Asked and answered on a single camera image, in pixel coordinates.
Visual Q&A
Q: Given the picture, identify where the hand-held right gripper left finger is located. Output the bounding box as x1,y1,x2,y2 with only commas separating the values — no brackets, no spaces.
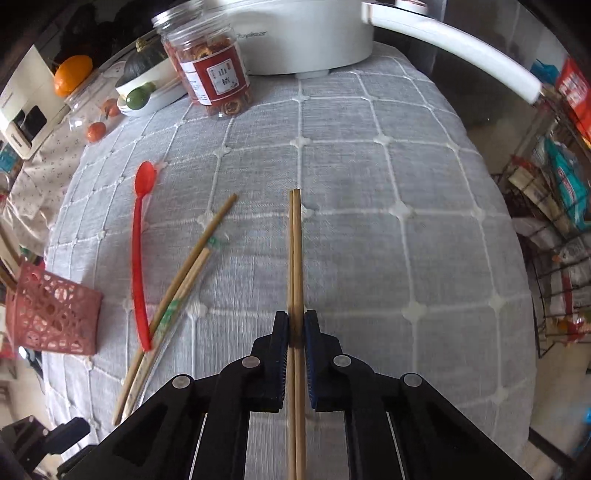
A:
58,311,290,480

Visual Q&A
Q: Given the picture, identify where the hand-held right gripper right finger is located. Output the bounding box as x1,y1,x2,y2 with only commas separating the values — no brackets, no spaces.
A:
304,309,533,480

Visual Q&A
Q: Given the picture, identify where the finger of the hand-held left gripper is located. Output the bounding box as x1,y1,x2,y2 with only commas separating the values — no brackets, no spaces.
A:
46,418,90,457
0,415,49,457

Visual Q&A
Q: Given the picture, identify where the wooden chopstick pair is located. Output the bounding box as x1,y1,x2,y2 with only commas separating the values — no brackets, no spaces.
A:
294,189,306,480

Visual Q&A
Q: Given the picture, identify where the pink plastic basket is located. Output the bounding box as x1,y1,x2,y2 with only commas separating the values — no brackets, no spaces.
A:
4,262,103,356

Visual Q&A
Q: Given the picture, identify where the red plastic spoon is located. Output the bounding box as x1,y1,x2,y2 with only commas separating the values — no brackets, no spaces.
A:
131,161,158,352

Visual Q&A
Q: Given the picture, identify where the floral tablecloth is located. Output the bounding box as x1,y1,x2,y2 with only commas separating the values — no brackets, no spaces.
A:
6,111,100,260

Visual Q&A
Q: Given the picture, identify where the red label snack jar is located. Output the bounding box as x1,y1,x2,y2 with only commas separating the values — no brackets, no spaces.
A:
161,41,201,105
151,0,253,119

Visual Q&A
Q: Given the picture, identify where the white dish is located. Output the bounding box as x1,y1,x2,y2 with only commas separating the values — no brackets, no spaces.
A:
115,59,188,116

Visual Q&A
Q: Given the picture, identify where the blue label jar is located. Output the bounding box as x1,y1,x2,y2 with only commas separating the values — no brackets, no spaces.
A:
0,138,24,179

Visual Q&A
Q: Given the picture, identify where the clear plastic jar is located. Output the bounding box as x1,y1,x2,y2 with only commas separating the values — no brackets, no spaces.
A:
64,74,122,145

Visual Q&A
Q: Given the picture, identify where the blue white packet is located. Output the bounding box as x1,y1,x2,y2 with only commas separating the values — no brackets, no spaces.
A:
544,137,591,232

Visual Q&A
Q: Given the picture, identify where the white electric pot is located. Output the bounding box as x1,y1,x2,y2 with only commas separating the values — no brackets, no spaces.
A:
210,0,542,103

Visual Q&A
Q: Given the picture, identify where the green kabocha squash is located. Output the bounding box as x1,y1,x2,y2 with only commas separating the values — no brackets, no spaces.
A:
122,45,172,85

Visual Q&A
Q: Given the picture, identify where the cream kitchen appliance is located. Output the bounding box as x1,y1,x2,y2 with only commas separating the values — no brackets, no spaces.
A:
0,43,70,160

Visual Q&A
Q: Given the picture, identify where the large orange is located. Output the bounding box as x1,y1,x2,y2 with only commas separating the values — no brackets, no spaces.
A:
54,55,93,98

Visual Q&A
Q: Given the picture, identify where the red snack packet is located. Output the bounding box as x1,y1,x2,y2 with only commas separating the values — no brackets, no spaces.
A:
553,57,591,145

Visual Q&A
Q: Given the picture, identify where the black wire rack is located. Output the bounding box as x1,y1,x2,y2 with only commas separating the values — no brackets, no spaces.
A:
489,83,591,361

